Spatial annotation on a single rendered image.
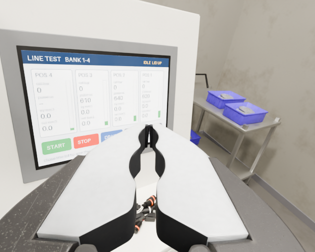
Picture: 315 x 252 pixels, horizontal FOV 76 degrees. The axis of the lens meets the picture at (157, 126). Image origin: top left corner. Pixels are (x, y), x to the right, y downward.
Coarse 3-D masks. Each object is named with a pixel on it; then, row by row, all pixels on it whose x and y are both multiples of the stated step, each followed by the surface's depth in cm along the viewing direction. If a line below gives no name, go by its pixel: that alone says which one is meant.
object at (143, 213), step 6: (150, 198) 66; (138, 204) 64; (144, 204) 61; (150, 204) 62; (138, 210) 60; (144, 210) 60; (150, 210) 61; (138, 216) 58; (144, 216) 60; (150, 216) 60; (138, 222) 58; (138, 228) 56
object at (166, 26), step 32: (0, 0) 39; (32, 0) 42; (64, 0) 45; (96, 0) 49; (128, 0) 53; (64, 32) 47; (96, 32) 51; (128, 32) 55; (160, 32) 61; (192, 32) 68; (0, 64) 42; (192, 64) 72; (0, 96) 43; (192, 96) 76; (0, 128) 44; (0, 160) 46; (0, 192) 47
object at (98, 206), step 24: (120, 144) 10; (144, 144) 12; (96, 168) 8; (120, 168) 8; (72, 192) 7; (96, 192) 7; (120, 192) 7; (48, 216) 6; (72, 216) 6; (96, 216) 6; (120, 216) 6; (72, 240) 6; (96, 240) 6; (120, 240) 7
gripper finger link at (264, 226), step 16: (224, 176) 8; (240, 192) 7; (240, 208) 7; (256, 208) 7; (256, 224) 6; (272, 224) 6; (224, 240) 6; (240, 240) 6; (256, 240) 6; (272, 240) 6; (288, 240) 6
